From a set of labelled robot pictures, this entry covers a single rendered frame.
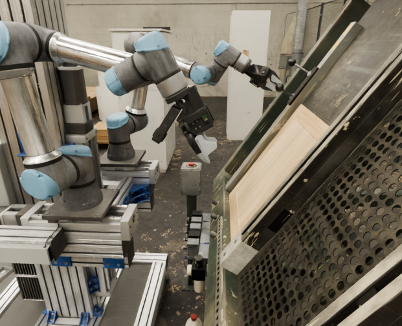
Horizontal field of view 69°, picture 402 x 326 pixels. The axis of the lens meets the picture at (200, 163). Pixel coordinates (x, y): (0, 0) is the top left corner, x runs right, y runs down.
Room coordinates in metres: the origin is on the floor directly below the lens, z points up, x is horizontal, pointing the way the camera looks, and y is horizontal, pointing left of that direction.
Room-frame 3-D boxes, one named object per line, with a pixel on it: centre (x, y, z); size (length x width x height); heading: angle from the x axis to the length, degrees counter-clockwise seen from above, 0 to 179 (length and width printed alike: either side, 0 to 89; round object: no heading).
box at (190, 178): (1.63, 0.06, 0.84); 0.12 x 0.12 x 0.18; 86
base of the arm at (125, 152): (1.52, 0.44, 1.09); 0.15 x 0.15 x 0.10
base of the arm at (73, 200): (1.02, 0.47, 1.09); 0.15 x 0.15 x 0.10
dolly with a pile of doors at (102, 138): (4.79, 1.56, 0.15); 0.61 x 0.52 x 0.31; 177
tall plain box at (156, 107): (3.99, 0.70, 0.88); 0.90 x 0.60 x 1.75; 177
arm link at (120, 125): (1.52, 0.44, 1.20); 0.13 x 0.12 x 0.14; 154
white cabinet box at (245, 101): (5.25, -0.78, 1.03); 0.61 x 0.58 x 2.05; 177
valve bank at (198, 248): (1.19, 0.02, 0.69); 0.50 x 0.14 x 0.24; 176
